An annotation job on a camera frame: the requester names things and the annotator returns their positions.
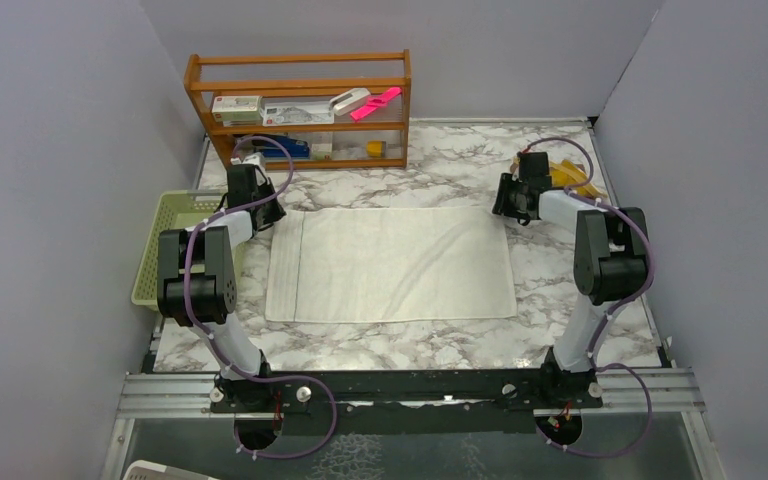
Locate white small box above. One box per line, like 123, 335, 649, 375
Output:
308, 132, 333, 161

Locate white stapler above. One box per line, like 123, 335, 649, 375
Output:
329, 87, 371, 117

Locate yellow small object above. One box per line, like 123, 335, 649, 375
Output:
366, 140, 387, 158

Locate white towel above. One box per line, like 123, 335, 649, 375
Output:
265, 206, 518, 324

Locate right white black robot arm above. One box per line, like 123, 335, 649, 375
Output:
492, 152, 652, 407

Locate blue stapler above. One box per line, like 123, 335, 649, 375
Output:
236, 134, 311, 158

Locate green plastic basket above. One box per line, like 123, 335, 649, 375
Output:
132, 190, 253, 326

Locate white flat package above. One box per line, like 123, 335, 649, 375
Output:
261, 100, 335, 126

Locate brown yellow folded towels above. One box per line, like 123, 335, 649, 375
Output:
507, 152, 607, 200

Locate white green box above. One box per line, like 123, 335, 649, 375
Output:
211, 95, 262, 125

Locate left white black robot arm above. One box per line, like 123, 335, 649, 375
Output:
156, 155, 285, 411

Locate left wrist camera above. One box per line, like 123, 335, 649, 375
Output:
231, 152, 266, 172

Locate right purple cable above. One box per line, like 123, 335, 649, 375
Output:
519, 136, 657, 460

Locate pink plastic tool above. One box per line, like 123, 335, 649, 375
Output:
350, 87, 402, 122

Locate wooden shelf rack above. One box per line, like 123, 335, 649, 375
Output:
183, 50, 412, 170

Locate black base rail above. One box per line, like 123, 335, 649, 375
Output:
210, 368, 603, 438

